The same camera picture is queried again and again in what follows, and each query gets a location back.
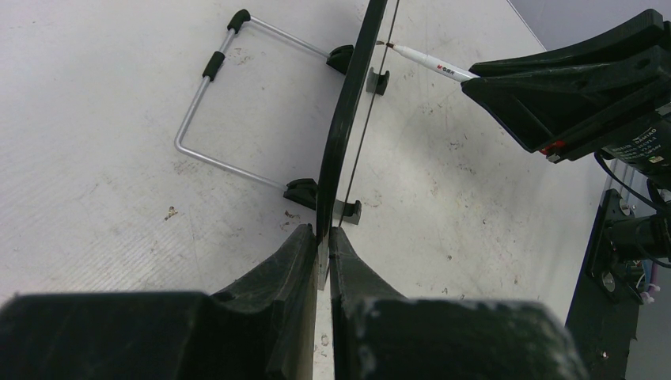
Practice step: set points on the white marker pen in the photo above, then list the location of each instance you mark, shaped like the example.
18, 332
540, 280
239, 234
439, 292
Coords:
431, 63

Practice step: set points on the black framed whiteboard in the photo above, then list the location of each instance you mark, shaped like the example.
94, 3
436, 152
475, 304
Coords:
329, 195

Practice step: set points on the aluminium frame rail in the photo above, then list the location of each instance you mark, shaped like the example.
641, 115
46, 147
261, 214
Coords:
635, 180

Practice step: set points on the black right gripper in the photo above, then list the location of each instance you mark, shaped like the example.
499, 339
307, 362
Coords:
619, 272

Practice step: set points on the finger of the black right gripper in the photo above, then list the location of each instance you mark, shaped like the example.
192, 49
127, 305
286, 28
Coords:
643, 31

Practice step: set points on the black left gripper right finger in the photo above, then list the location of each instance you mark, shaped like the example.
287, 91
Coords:
380, 334

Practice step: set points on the wire whiteboard stand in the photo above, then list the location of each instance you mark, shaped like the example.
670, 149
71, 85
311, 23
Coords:
264, 116

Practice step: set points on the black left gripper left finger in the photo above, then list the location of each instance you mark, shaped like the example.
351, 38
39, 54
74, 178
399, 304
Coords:
261, 326

